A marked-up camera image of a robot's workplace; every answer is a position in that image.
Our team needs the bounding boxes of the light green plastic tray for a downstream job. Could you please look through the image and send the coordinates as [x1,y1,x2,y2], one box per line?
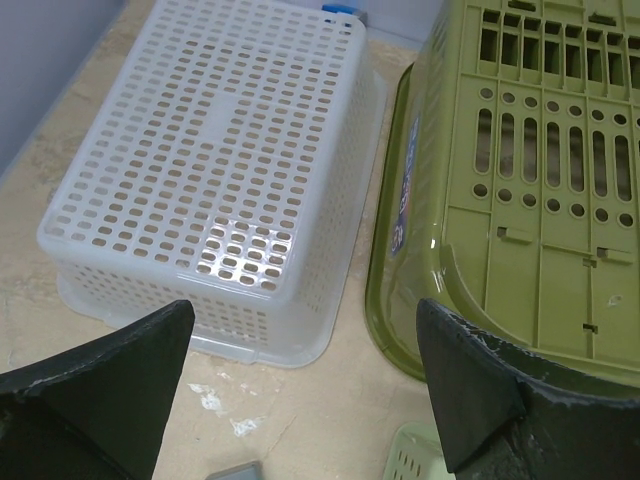
[383,422,455,480]

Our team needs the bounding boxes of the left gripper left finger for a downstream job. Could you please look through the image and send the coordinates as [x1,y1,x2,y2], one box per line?
[1,300,195,479]

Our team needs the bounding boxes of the small teal green block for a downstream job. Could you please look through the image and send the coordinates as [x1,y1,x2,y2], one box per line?
[206,461,264,480]

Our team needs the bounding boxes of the large olive green basket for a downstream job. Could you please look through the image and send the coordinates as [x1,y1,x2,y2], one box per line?
[365,1,639,386]

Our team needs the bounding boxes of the white perforated plastic basket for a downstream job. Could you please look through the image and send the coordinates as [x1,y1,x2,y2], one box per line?
[37,1,387,368]

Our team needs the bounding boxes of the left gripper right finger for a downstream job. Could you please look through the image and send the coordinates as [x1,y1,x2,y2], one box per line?
[416,299,639,479]

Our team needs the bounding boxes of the small blue object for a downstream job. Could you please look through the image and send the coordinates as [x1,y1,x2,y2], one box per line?
[321,3,367,24]

